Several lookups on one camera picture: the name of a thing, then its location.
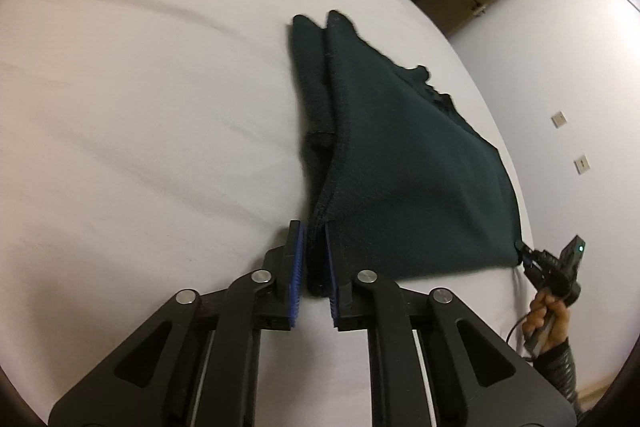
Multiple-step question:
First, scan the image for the dark green sweater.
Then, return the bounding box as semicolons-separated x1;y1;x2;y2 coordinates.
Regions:
290;11;522;296

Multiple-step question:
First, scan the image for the right forearm dark sleeve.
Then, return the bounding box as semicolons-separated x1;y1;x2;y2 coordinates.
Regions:
533;339;582;418

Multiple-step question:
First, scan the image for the person's right hand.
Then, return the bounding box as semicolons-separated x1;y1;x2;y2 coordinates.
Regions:
522;291;570;358

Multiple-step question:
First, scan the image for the white bed sheet mattress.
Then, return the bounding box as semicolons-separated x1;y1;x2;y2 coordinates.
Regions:
1;0;503;419

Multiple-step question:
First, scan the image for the black cable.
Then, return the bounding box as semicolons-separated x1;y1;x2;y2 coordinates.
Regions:
505;313;536;363

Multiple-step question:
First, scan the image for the wall socket lower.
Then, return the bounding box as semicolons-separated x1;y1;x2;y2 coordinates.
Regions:
574;155;590;174

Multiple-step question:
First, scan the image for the wall socket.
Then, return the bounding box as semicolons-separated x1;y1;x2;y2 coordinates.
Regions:
551;112;567;128
574;155;590;174

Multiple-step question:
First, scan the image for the wall socket upper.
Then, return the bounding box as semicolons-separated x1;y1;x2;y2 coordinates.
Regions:
551;112;567;128

